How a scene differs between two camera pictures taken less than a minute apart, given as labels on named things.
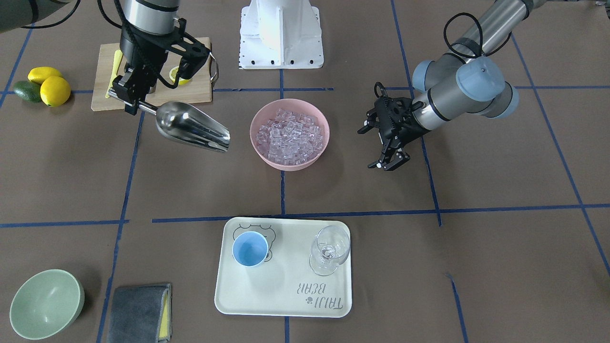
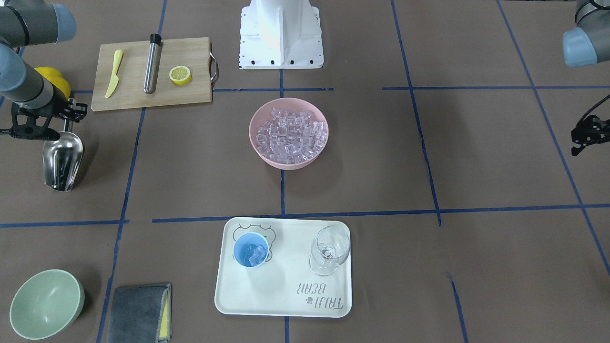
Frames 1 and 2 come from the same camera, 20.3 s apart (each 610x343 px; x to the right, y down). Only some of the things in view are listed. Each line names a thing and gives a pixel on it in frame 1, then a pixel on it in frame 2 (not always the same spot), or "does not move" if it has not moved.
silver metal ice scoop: [187, 122] -> [62, 159]
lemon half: [173, 74] does not move
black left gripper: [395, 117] -> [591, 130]
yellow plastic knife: [117, 58] does not move
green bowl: [46, 305] does not move
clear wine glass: [330, 248] does not move
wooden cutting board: [170, 87] does not move
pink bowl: [289, 134] does not move
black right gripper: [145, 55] -> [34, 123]
